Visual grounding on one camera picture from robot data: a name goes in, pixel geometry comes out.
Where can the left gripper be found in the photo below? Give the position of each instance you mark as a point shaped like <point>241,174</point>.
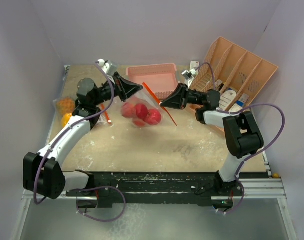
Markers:
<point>123,88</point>

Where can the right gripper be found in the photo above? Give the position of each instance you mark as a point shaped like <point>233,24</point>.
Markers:
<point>179,99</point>

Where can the clear zip bag red apples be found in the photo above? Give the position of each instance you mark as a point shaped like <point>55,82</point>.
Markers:
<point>143,110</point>

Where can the pink plastic basket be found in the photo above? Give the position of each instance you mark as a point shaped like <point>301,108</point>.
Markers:
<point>160,78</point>

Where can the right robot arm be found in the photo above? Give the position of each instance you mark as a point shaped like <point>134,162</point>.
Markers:
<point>242,135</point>

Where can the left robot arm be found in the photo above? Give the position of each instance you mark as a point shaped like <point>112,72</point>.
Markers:
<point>42,173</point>

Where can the fake pineapple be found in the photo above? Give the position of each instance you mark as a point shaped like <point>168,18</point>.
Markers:
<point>65,105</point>

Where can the clear zip bag mixed fruit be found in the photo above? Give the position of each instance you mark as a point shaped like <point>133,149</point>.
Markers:
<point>82,110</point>

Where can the fake yellow pepper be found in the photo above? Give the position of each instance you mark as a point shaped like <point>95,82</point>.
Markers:
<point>65,118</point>

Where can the small white box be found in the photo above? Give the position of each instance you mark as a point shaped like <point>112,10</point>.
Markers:
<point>194,67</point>

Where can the orange desk file organizer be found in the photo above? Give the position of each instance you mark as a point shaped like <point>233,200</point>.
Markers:
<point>236,73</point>

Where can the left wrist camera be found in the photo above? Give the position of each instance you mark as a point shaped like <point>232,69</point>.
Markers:
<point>107,66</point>

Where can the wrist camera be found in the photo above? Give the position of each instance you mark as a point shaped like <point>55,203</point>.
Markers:
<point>189,77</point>
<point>107,66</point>

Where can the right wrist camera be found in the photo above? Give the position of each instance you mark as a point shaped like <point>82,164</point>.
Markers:
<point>189,77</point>

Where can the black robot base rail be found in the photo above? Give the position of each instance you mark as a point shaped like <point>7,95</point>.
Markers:
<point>197,188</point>

